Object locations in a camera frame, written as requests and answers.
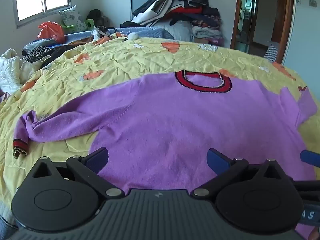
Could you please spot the white quilted cloth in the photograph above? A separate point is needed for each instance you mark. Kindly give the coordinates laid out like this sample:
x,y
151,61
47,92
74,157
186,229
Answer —
x,y
10,67

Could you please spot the orange plastic bag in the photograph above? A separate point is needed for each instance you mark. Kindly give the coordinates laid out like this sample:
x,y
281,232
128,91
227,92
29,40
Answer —
x,y
51,31

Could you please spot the dark brown bag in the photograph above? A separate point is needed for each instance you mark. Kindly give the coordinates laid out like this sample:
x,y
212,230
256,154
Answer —
x,y
98,20

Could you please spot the purple sweater with red collar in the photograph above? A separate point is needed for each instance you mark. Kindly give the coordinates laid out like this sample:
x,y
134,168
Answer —
x,y
175,130

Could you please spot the green plastic chair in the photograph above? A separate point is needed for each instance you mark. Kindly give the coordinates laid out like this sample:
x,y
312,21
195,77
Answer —
x,y
88,23

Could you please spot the light grey quilted bedding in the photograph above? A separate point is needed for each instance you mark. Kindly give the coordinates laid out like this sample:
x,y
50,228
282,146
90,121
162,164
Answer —
x,y
178,31

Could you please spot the heap of dark patterned clothes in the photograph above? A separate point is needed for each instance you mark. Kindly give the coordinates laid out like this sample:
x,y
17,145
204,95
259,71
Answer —
x,y
42,51

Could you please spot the grey flat screen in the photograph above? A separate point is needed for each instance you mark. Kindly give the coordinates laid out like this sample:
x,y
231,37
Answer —
x,y
138,2

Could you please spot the blue quilted blanket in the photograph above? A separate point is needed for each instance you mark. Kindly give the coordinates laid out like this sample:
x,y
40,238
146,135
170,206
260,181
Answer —
x,y
147,33

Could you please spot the pile of folded clothes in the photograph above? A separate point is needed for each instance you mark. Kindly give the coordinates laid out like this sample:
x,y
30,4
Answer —
x,y
185,7

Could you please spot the yellow bedsheet with orange print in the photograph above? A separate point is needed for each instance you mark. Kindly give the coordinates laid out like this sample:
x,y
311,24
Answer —
x,y
125,57

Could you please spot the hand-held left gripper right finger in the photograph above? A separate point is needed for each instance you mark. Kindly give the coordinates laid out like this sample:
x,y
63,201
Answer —
x,y
217,159

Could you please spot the white plush ball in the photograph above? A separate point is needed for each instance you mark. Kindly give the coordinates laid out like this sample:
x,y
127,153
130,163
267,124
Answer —
x,y
133,36

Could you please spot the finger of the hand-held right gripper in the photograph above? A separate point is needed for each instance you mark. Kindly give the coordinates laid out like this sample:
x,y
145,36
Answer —
x,y
310,156

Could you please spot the wall sticker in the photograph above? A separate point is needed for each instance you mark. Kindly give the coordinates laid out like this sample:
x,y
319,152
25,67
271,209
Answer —
x,y
312,3

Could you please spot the wooden door frame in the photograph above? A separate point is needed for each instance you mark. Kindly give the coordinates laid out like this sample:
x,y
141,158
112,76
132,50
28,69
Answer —
x,y
262,17

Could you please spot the floral pillow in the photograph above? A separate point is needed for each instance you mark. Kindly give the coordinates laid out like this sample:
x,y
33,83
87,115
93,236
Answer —
x,y
73,17

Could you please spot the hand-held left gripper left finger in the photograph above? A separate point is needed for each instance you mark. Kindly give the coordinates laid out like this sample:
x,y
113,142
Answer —
x,y
98,158

